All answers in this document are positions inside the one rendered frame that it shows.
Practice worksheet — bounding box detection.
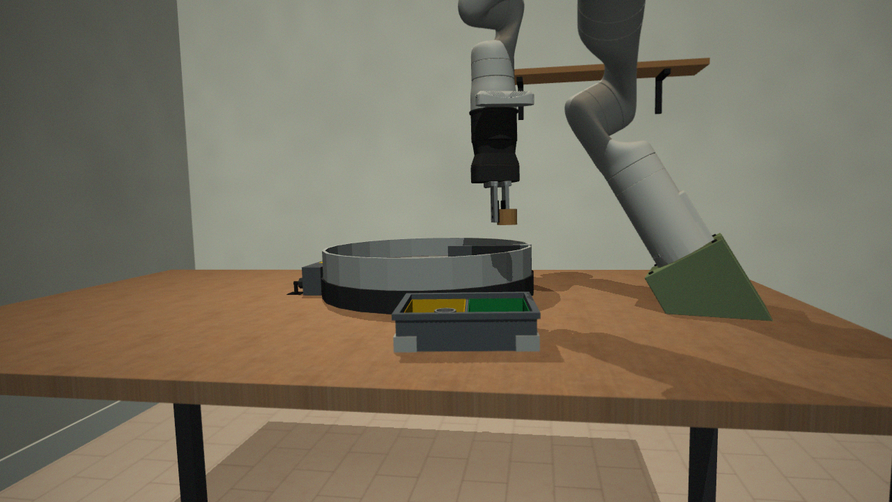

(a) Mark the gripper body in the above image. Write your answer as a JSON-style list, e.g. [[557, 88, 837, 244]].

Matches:
[[469, 75, 535, 183]]

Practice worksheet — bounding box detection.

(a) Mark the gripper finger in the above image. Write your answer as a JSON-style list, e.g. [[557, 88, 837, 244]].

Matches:
[[498, 181, 512, 209], [484, 181, 500, 222]]

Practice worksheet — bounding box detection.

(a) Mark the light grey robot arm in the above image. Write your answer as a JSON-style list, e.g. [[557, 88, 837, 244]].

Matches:
[[458, 0, 714, 268]]

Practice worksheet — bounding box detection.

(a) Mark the bronze bushing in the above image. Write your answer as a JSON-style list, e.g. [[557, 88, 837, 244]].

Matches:
[[497, 208, 517, 225]]

